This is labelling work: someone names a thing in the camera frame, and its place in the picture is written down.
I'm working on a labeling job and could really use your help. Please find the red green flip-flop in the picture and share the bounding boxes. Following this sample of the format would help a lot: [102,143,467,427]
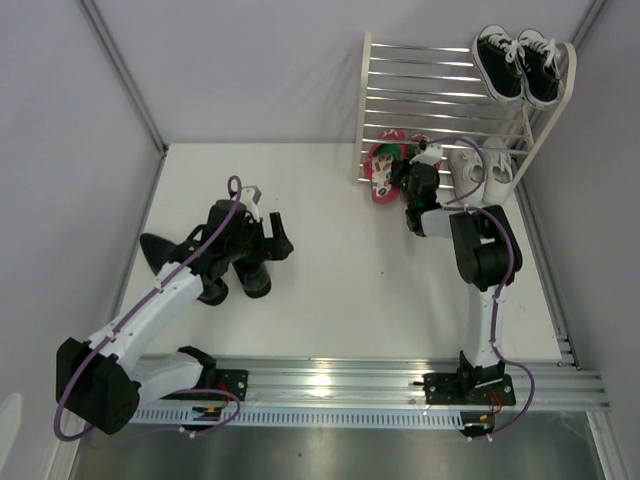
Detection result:
[409,133,432,162]
[364,129,407,205]

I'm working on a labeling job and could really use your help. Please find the white sneaker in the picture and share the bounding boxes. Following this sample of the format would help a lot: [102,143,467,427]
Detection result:
[482,137,514,205]
[448,137,486,206]

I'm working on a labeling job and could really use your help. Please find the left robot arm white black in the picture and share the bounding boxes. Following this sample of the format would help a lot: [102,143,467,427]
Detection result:
[56,187,294,434]

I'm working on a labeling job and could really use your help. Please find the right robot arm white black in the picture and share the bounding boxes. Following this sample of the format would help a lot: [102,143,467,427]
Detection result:
[391,159,523,406]

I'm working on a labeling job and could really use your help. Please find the cream shoe rack chrome bars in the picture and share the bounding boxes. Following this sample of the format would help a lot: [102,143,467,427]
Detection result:
[351,33,577,182]

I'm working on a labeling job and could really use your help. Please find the left black canvas sneaker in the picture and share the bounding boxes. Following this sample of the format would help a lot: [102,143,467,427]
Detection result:
[471,25,523,104]

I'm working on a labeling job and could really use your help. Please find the black canvas sneaker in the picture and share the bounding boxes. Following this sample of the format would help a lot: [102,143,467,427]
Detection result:
[471,25,523,104]
[516,29,560,109]

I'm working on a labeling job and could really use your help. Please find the right black canvas sneaker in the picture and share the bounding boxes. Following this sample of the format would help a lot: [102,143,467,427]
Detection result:
[516,29,560,109]

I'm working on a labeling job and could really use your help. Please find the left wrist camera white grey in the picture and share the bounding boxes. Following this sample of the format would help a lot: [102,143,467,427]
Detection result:
[233,185,262,221]

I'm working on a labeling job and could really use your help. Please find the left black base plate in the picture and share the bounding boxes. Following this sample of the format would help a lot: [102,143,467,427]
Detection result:
[213,369,249,402]

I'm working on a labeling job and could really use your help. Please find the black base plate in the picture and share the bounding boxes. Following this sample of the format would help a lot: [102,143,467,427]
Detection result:
[420,372,516,406]
[213,369,249,402]

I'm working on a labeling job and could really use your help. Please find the slotted grey cable duct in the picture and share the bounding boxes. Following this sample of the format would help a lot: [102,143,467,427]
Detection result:
[130,406,492,430]

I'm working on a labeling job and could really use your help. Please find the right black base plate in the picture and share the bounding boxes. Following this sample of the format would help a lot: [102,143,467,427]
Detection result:
[420,372,516,406]

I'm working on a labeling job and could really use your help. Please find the aluminium mounting rail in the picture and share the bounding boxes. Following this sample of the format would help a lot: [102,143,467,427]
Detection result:
[217,356,611,412]

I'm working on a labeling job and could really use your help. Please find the right aluminium frame post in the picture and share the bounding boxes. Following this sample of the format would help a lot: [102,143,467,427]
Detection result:
[570,0,613,54]

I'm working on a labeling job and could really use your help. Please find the aluminium frame post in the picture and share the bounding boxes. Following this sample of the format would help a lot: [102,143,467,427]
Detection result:
[570,0,613,54]
[76,0,168,157]

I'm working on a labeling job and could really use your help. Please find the left aluminium frame post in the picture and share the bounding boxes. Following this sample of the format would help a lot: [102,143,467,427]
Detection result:
[76,0,168,157]

